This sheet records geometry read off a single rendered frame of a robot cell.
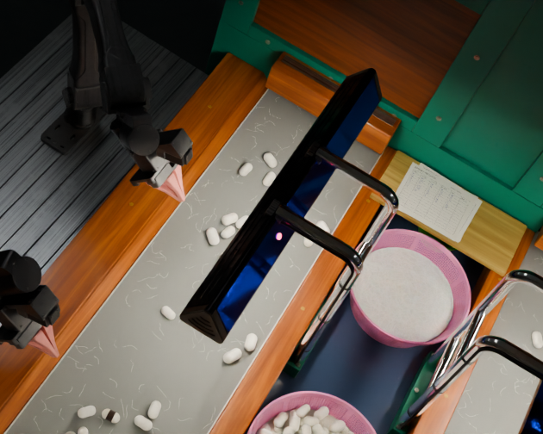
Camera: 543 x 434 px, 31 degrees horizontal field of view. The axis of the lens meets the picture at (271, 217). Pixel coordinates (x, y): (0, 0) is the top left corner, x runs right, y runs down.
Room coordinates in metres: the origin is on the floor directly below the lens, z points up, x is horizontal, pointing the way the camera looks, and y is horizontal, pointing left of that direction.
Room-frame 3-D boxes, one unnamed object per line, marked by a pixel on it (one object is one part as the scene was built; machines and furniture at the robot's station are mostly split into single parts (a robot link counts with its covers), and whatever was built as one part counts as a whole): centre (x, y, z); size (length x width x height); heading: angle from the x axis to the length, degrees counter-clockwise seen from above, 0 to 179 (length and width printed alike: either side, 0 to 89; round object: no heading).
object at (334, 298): (1.00, -0.09, 0.90); 0.20 x 0.19 x 0.45; 172
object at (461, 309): (1.15, -0.32, 0.72); 0.27 x 0.27 x 0.10
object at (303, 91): (1.46, -0.02, 0.83); 0.30 x 0.06 x 0.07; 82
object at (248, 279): (1.02, -0.02, 1.08); 0.62 x 0.08 x 0.07; 172
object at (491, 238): (1.36, -0.35, 0.77); 0.33 x 0.15 x 0.01; 82
